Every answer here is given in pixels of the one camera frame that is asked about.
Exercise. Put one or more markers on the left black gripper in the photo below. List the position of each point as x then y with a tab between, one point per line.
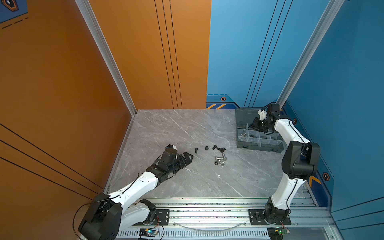
183	163

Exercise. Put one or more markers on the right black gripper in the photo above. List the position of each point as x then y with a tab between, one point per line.
255	125

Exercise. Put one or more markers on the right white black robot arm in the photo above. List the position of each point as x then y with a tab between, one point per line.
299	163

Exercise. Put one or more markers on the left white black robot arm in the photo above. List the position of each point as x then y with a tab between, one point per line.
109	213

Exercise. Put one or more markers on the grey compartment organizer box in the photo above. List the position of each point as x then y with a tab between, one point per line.
250	139

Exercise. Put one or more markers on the left green circuit board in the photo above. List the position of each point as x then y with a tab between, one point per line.
148	233

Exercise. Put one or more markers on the green circuit board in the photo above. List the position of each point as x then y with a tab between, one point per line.
148	233
277	234

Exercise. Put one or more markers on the right green circuit board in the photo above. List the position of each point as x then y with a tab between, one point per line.
277	234

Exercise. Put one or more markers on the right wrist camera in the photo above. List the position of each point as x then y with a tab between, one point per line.
262	115

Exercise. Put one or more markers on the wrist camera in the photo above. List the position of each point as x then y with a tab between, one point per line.
171	147
262	115

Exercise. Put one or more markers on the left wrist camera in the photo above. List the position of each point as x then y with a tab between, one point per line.
171	147

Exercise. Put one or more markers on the aluminium rail frame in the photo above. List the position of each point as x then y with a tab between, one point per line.
231	214

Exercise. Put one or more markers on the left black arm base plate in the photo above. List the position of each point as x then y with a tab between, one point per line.
159	216

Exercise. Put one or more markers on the right aluminium corner post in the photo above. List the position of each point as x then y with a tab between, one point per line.
318	34

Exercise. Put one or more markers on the aluminium corner post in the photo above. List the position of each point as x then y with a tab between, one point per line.
318	34
101	42

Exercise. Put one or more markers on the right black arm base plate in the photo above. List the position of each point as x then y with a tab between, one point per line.
260	217

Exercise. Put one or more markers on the left aluminium corner post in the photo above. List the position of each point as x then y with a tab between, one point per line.
101	42

